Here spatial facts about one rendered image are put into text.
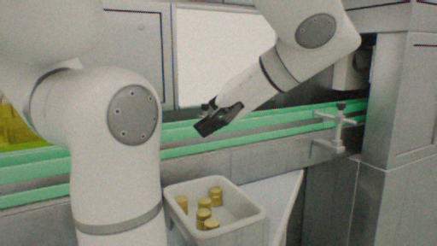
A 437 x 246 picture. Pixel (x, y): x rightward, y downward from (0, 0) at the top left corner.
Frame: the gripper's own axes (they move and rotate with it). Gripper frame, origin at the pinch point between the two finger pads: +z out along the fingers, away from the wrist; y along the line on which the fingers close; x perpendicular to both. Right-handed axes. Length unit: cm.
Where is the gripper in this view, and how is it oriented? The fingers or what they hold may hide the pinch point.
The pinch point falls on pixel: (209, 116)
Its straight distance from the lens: 53.6
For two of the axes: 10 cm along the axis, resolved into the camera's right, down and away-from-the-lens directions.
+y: -2.7, 5.2, -8.1
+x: 6.5, 7.2, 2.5
